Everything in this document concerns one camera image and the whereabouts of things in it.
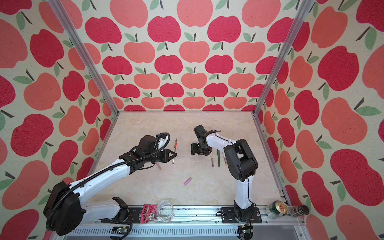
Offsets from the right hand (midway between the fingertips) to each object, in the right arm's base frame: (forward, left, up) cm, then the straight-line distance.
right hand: (198, 152), depth 97 cm
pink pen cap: (-19, +5, -1) cm, 20 cm away
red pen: (-7, +12, +17) cm, 22 cm away
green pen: (-2, -14, -2) cm, 14 cm away
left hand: (-12, +10, +15) cm, 22 cm away
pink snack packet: (-37, +22, 0) cm, 43 cm away
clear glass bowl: (-35, +15, -3) cm, 38 cm away
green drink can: (-31, -38, +8) cm, 50 cm away
